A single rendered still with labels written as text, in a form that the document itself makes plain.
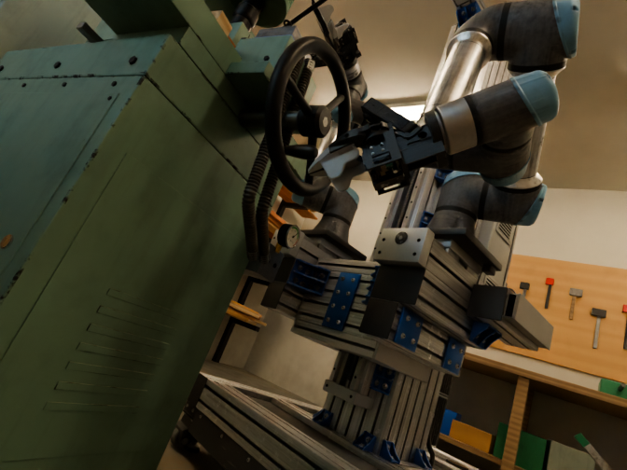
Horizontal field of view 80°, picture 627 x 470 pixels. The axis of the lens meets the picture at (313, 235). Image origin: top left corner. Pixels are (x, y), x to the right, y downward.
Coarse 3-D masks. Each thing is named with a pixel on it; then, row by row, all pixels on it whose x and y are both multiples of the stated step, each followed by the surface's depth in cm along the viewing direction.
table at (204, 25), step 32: (96, 0) 67; (128, 0) 64; (160, 0) 62; (192, 0) 64; (128, 32) 72; (224, 32) 71; (224, 64) 73; (256, 64) 71; (256, 96) 77; (288, 160) 98
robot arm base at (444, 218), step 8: (440, 208) 106; (448, 208) 104; (456, 208) 103; (440, 216) 104; (448, 216) 102; (456, 216) 102; (464, 216) 102; (472, 216) 103; (432, 224) 104; (440, 224) 101; (448, 224) 100; (456, 224) 101; (464, 224) 101; (472, 224) 102; (472, 232) 101
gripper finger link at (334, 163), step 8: (352, 144) 58; (328, 152) 59; (336, 152) 59; (344, 152) 59; (352, 152) 58; (320, 160) 60; (328, 160) 60; (336, 160) 59; (344, 160) 58; (352, 160) 58; (312, 168) 62; (320, 168) 62; (328, 168) 59; (336, 168) 58; (328, 176) 58; (336, 176) 58
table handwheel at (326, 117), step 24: (288, 48) 61; (312, 48) 65; (288, 72) 60; (336, 72) 75; (336, 96) 78; (240, 120) 79; (264, 120) 61; (288, 120) 73; (312, 120) 69; (312, 144) 72; (288, 168) 65; (312, 192) 74
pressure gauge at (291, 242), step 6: (282, 228) 93; (288, 228) 92; (294, 228) 94; (282, 234) 92; (288, 234) 93; (294, 234) 95; (282, 240) 92; (288, 240) 93; (294, 240) 95; (276, 246) 94; (282, 246) 95; (288, 246) 93; (294, 246) 96; (276, 252) 94
